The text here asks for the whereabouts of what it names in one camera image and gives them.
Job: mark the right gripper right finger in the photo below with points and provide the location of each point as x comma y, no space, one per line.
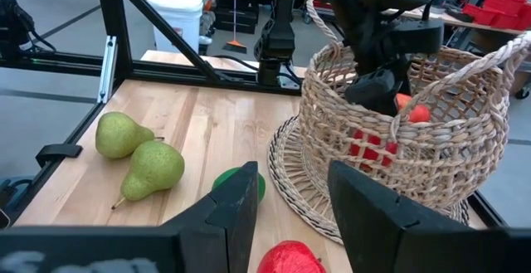
381,231

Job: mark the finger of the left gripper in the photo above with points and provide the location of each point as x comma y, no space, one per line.
373,92

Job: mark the green speckled pear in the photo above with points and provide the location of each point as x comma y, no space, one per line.
155,169
118,134

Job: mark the white plastic bucket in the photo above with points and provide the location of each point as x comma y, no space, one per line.
178,20

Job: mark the broom with orange head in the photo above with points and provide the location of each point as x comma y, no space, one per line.
235,20

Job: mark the red plastic bin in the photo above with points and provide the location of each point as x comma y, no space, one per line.
498,9

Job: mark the round woven placemat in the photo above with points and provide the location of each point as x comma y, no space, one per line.
298,198

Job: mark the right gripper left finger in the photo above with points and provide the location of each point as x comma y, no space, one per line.
224,223

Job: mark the black frame clip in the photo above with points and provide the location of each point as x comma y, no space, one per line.
58,152

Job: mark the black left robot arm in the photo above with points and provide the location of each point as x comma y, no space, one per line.
284,36

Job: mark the black aluminium table frame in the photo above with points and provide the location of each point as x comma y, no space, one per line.
114,24

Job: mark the black storage cases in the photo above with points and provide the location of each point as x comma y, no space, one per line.
238,18

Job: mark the dark green lime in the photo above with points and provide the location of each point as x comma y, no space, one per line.
232,172

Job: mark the red apple with yellow blush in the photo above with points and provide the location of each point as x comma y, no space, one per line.
415,111

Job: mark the silver frame bracket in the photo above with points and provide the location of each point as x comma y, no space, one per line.
107,69

